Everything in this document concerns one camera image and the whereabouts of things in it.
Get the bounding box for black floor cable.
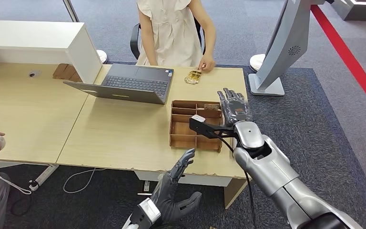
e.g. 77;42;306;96
10;186;34;217

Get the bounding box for black office chair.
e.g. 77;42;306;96
130;17;206;61

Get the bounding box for grey raised platform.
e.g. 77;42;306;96
329;0;366;22

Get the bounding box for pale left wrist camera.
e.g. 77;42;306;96
138;197;162;223

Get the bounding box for wooden compartment organizer tray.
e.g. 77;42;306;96
169;100;224;154

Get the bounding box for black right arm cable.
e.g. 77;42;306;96
216;135;257;229

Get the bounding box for dark grey open laptop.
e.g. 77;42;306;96
63;63;175;105

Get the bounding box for white power strip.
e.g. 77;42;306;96
29;164;60;192

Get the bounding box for person's left hand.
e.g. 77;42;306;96
198;53;216;73

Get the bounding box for white controller cord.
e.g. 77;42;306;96
0;169;32;195

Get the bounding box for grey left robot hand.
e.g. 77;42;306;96
150;148;203;223

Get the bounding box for white floor cable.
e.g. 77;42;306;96
63;168;106;194

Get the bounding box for white desk shelf riser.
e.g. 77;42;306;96
0;20;103;85

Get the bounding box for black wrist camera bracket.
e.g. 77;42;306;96
188;117;237;140

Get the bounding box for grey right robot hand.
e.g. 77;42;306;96
217;88;253;127

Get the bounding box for white round stanchion base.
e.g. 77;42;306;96
96;49;109;64
249;53;266;73

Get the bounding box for gold card in clear sleeve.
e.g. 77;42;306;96
183;70;203;85

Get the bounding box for grey kiosk stand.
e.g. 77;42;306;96
248;0;325;97

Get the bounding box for brown cardboard pieces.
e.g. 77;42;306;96
52;63;82;83

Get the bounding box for dark grey floor carpet mat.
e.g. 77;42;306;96
0;62;366;229

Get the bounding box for metal stanchion pole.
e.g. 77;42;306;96
62;0;80;23

